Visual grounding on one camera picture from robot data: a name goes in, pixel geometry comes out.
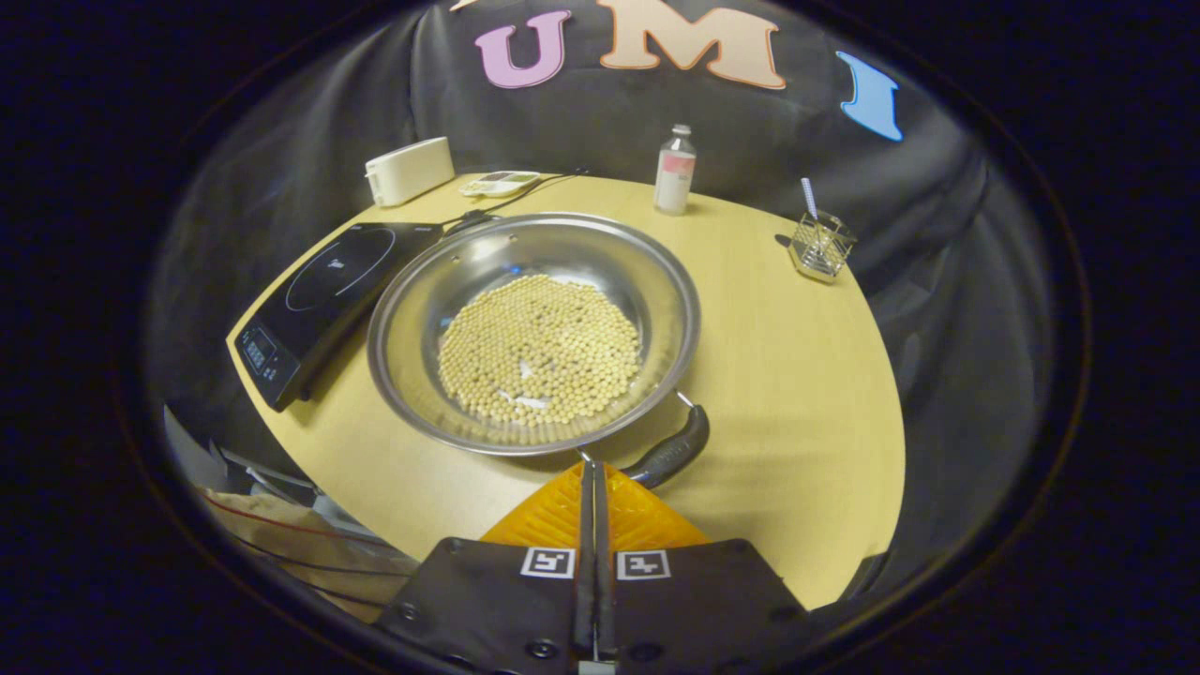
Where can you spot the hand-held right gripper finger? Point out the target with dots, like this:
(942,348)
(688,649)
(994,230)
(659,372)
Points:
(588,562)
(603,581)

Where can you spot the black induction cooktop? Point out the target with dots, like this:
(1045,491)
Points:
(319,300)

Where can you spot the pile of soybeans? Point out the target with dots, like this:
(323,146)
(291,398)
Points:
(539,352)

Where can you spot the white divided dish of grains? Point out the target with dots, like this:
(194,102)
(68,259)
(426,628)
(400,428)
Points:
(500,184)

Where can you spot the clear glass cup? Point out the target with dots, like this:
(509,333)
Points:
(822,248)

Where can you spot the clear bottle with pink label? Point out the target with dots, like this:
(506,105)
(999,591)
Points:
(675,178)

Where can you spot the white straw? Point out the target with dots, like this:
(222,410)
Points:
(809,195)

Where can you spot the white toaster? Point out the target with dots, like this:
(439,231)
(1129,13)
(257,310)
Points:
(412,171)

